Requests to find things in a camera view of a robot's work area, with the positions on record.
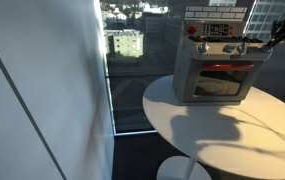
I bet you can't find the red round back panel knob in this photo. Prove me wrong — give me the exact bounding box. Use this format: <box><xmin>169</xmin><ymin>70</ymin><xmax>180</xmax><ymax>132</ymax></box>
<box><xmin>187</xmin><ymin>25</ymin><xmax>198</xmax><ymax>34</ymax></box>

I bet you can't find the blue stove knob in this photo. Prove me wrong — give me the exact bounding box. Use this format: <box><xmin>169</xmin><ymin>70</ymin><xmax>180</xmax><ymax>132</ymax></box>
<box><xmin>262</xmin><ymin>44</ymin><xmax>273</xmax><ymax>54</ymax></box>
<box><xmin>237</xmin><ymin>42</ymin><xmax>247</xmax><ymax>54</ymax></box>
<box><xmin>198</xmin><ymin>42</ymin><xmax>209</xmax><ymax>53</ymax></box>
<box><xmin>223</xmin><ymin>45</ymin><xmax>235</xmax><ymax>53</ymax></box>

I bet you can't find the grey toy stove oven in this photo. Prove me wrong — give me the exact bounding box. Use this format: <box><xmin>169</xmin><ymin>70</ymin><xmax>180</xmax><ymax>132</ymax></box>
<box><xmin>173</xmin><ymin>5</ymin><xmax>271</xmax><ymax>105</ymax></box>

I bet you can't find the white round table pedestal base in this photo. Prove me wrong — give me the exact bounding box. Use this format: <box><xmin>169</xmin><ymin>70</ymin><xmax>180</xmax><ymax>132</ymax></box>
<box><xmin>156</xmin><ymin>156</ymin><xmax>212</xmax><ymax>180</ymax></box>

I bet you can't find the red oven door handle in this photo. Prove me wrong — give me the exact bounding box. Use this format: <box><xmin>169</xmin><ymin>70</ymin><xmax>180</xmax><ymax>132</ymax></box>
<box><xmin>202</xmin><ymin>64</ymin><xmax>254</xmax><ymax>70</ymax></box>

